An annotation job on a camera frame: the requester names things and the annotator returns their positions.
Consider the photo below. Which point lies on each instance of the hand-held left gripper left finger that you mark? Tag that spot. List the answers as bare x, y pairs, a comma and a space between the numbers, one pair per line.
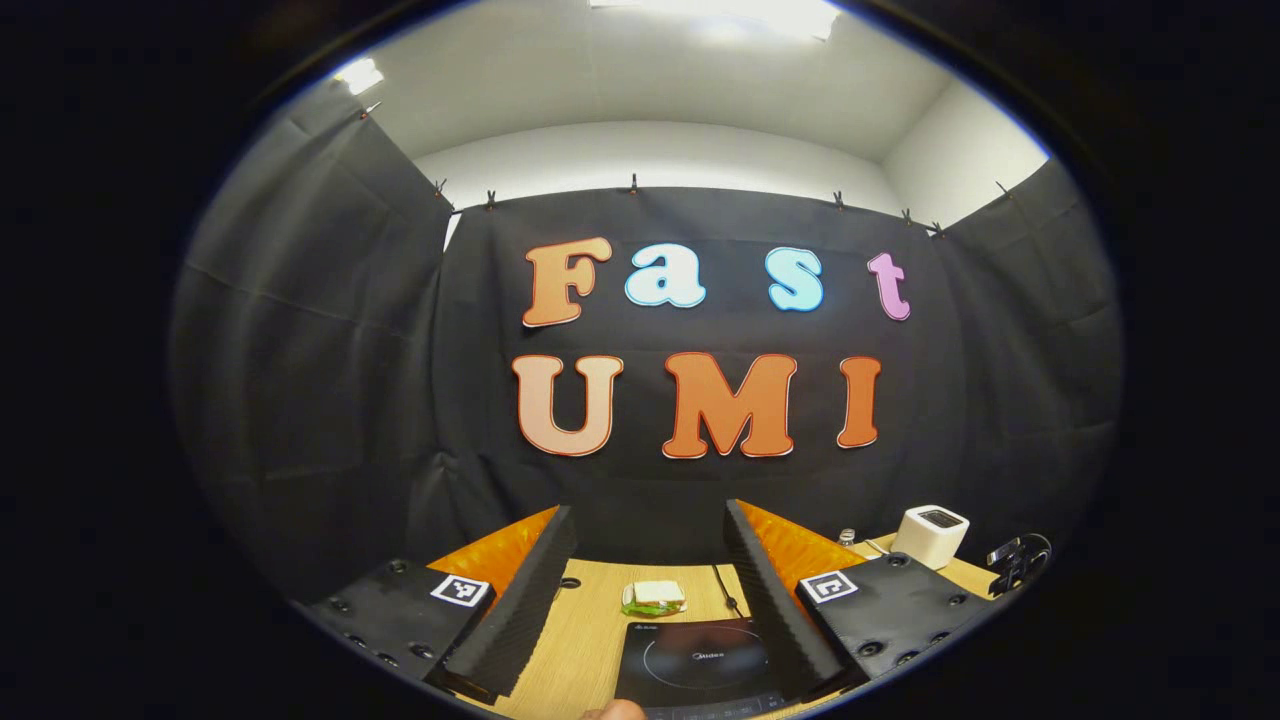
525, 610

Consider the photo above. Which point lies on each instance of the black induction cooktop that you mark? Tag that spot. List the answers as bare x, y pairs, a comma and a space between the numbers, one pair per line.
690, 660

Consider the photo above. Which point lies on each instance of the large ceiling light panel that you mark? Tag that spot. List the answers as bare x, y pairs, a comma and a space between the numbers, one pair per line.
740, 12

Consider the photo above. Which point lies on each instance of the black backdrop cloth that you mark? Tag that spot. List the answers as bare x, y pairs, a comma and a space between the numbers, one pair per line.
330, 380

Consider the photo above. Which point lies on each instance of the white cube appliance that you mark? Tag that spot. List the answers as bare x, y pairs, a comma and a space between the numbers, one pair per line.
930, 540

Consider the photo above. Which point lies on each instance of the sandwich with lettuce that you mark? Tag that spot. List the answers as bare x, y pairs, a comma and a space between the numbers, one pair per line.
655, 595

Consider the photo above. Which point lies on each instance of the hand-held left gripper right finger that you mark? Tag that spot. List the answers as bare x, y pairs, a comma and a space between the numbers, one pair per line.
775, 610

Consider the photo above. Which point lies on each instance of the black ringed object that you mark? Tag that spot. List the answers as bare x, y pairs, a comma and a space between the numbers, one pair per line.
1015, 565

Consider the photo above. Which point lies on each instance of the small ceiling light panel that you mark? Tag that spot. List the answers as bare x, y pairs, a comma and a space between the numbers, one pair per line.
358, 76

